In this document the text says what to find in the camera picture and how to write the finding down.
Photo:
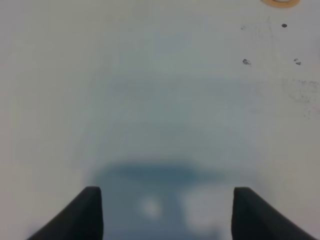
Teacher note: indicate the orange coaster far left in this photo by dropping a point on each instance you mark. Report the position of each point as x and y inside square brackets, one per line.
[283, 4]

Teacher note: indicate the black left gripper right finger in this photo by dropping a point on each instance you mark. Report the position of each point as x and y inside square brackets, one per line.
[254, 219]

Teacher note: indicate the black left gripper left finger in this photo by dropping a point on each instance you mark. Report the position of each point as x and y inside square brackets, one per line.
[81, 219]

